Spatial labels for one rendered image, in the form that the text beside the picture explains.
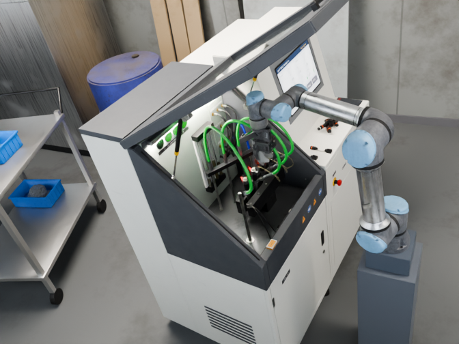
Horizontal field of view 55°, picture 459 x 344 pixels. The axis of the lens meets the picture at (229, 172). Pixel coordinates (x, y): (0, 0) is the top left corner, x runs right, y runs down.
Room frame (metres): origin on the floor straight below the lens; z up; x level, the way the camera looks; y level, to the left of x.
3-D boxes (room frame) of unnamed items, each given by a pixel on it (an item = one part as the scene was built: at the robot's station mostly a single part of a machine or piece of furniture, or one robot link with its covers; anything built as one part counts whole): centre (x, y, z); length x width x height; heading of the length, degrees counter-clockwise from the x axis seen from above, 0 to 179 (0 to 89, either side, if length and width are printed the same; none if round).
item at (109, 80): (3.76, 0.70, 0.51); 0.68 x 0.68 x 1.02
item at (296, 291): (1.52, -0.26, 0.44); 0.65 x 0.02 x 0.68; 140
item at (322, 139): (2.13, -0.63, 0.96); 0.70 x 0.22 x 0.03; 140
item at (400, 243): (1.28, -0.62, 0.95); 0.15 x 0.15 x 0.10
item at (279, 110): (1.54, -0.25, 1.51); 0.11 x 0.11 x 0.08; 40
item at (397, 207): (1.27, -0.61, 1.07); 0.13 x 0.12 x 0.14; 130
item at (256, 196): (1.78, -0.14, 0.91); 0.34 x 0.10 x 0.15; 140
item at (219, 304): (1.70, -0.04, 0.39); 0.70 x 0.58 x 0.79; 140
